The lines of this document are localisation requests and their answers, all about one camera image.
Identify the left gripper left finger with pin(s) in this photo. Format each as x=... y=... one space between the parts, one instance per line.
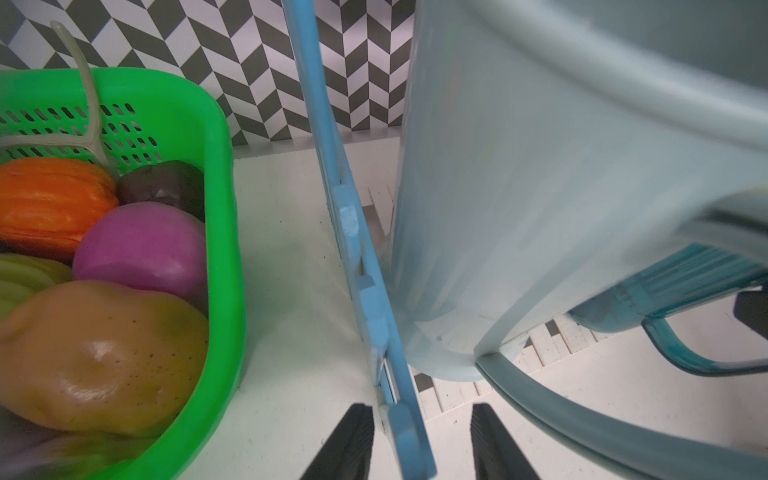
x=347 y=452

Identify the dark purple small fruit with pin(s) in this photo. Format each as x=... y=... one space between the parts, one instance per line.
x=174 y=183

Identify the orange mini pumpkin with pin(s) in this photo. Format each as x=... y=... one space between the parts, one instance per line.
x=49 y=204

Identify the brown potato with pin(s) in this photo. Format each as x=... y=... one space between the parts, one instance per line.
x=96 y=356

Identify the blue white slatted shelf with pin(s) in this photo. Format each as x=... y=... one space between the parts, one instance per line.
x=399 y=411

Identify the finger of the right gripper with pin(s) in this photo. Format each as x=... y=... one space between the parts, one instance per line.
x=751 y=309

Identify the green plastic basket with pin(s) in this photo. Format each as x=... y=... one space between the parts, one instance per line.
x=150 y=117

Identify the magenta round vegetable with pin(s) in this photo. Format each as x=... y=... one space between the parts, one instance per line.
x=147 y=246

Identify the light blue watering can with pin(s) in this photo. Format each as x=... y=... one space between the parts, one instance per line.
x=553 y=149

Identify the light green cabbage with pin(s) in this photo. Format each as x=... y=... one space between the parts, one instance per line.
x=24 y=276

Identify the dark teal watering can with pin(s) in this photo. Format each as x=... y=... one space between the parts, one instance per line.
x=693 y=276

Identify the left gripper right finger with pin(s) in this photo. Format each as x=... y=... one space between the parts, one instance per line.
x=495 y=453

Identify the purple eggplant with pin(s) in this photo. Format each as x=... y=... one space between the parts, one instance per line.
x=30 y=451

